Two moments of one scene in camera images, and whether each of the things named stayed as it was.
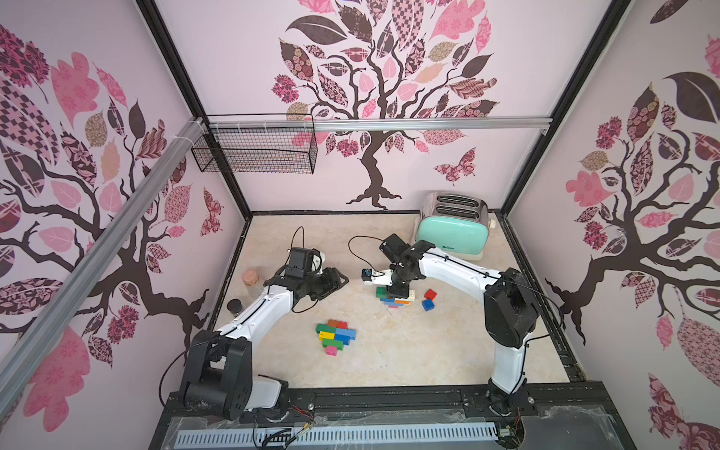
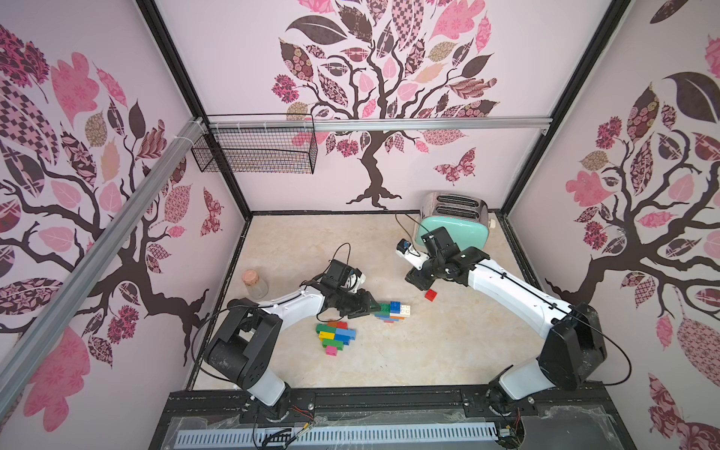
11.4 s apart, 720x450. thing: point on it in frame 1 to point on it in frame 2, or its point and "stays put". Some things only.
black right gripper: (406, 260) to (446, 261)
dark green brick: (322, 327) stays put
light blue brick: (348, 332) stays put
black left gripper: (333, 276) to (364, 307)
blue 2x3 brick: (344, 338) stays put
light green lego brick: (333, 342) stays put
